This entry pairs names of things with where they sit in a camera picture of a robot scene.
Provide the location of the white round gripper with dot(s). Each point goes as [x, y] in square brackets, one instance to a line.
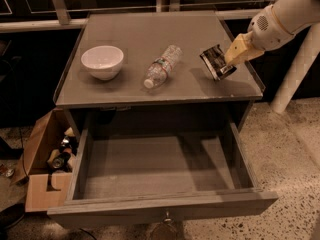
[267, 34]

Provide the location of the black chocolate bar wrapper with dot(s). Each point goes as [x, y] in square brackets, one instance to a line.
[215, 62]

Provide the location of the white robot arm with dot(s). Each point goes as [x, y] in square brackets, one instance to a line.
[295, 16]

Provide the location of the grey cabinet counter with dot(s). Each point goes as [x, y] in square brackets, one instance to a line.
[143, 37]

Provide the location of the open grey top drawer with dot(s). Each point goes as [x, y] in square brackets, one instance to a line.
[129, 174]

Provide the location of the clear plastic water bottle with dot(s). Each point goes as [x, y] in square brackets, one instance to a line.
[160, 70]

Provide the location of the metal railing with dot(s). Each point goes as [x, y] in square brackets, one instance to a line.
[36, 15]

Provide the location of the white ceramic bowl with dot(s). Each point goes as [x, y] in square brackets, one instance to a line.
[103, 62]

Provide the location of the cans in cardboard box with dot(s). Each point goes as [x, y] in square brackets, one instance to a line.
[62, 158]

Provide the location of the cardboard box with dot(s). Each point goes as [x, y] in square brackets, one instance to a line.
[44, 191]

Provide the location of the drawer pull handle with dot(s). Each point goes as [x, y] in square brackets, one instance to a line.
[164, 230]

